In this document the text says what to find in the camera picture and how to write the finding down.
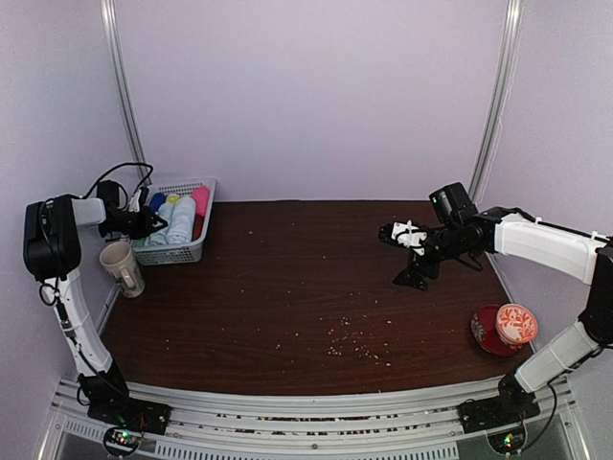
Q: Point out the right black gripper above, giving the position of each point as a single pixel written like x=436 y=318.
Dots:
x=411 y=276

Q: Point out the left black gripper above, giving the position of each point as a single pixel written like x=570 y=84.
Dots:
x=148 y=217

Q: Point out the light blue towel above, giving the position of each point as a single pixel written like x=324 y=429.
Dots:
x=159 y=236
x=181 y=225

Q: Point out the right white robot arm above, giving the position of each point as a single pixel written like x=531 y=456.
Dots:
x=571 y=274

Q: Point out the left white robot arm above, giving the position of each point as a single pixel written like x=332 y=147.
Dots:
x=52 y=254

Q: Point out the blue rolled towel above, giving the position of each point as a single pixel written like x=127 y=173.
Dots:
x=156 y=201

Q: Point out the beige plastic cup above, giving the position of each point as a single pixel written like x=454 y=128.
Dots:
x=118 y=260

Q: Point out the white plastic basket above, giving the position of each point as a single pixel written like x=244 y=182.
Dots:
x=172 y=254

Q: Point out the dark red rolled towel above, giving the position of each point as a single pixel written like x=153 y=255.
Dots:
x=197 y=227

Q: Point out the pink rolled towel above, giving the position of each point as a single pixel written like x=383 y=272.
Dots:
x=201 y=197

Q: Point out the red floral bowl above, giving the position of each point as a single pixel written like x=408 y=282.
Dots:
x=483 y=328

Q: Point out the orange white patterned bowl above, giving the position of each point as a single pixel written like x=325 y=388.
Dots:
x=516 y=325

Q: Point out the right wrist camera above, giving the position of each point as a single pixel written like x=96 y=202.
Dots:
x=450 y=201

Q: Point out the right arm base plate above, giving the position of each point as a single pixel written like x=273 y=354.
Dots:
x=492 y=413

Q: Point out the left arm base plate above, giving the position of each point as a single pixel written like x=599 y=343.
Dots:
x=132 y=414

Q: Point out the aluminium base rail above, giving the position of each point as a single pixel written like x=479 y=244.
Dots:
x=414 y=424

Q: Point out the left aluminium frame post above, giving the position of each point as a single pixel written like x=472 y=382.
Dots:
x=111 y=31

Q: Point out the aluminium frame post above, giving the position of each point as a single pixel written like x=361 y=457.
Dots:
x=111 y=31
x=500 y=94

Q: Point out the right aluminium frame post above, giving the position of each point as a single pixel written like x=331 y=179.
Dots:
x=500 y=94

